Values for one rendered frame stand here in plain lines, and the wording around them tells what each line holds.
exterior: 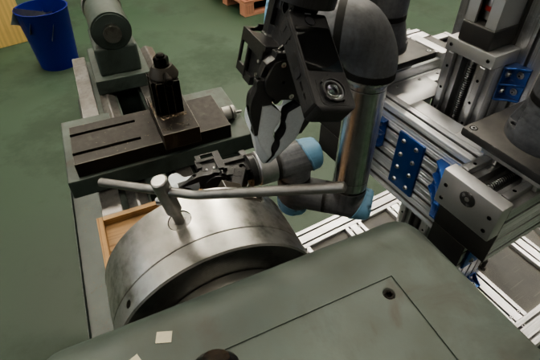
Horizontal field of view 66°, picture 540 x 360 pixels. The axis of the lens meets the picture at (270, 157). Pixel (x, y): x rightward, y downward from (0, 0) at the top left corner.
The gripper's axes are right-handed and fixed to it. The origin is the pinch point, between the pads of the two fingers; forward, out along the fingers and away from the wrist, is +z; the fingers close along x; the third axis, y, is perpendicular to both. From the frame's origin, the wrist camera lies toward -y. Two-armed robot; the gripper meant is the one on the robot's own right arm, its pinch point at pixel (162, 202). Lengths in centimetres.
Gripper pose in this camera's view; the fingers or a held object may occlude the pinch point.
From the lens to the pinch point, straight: 83.9
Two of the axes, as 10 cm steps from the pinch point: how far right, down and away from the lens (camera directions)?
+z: -9.2, 2.5, -3.0
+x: 0.0, -7.6, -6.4
